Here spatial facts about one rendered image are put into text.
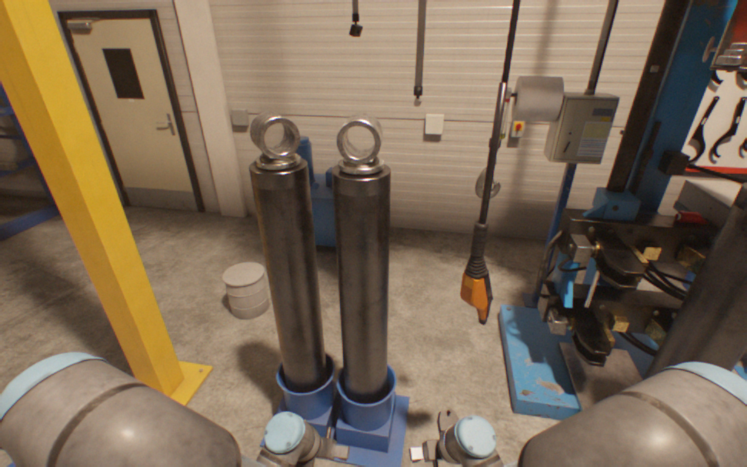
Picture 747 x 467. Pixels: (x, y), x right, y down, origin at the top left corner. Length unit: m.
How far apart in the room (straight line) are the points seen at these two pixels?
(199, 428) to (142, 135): 4.63
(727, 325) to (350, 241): 1.32
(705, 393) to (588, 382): 2.03
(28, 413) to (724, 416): 0.70
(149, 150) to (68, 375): 4.54
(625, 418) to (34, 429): 0.59
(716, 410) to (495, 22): 3.34
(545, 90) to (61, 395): 2.42
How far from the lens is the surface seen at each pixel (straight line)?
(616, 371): 2.70
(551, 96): 2.50
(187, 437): 0.48
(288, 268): 1.51
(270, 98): 4.05
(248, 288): 2.83
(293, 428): 0.99
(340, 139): 1.25
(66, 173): 1.95
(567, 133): 2.59
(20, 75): 1.91
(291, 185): 1.35
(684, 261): 2.31
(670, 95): 2.27
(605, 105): 2.62
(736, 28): 1.70
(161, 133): 4.83
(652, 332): 2.55
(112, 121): 5.21
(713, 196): 2.46
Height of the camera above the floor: 1.89
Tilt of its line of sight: 28 degrees down
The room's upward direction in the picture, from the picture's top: straight up
